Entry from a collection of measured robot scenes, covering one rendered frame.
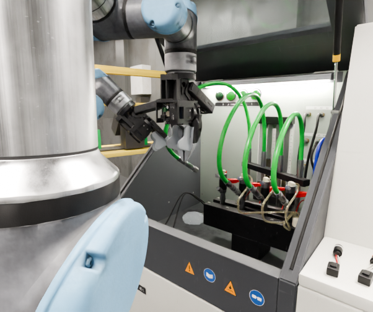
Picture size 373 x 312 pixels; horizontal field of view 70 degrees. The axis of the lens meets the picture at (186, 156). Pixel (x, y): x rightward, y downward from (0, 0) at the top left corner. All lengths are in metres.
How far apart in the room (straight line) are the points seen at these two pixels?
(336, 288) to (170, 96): 0.52
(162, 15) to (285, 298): 0.63
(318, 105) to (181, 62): 0.63
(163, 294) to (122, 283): 0.76
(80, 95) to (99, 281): 0.11
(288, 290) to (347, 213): 0.27
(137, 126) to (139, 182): 0.29
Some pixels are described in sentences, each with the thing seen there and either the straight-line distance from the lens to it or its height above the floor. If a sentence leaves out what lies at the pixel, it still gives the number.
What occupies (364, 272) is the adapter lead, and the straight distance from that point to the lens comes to 0.68.
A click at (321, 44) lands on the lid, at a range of 1.04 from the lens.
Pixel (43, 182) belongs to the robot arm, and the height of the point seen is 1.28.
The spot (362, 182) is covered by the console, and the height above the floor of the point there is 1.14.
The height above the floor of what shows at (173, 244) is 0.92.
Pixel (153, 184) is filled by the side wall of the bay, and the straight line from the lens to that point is 1.15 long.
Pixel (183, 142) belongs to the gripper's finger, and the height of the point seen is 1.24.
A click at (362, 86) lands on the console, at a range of 0.87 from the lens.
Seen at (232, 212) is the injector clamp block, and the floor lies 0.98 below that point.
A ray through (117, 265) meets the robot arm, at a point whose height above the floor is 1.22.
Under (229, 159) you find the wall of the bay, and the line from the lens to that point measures 1.28.
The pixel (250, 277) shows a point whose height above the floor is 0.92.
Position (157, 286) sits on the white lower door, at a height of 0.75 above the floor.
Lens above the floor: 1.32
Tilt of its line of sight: 10 degrees down
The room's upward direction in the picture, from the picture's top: straight up
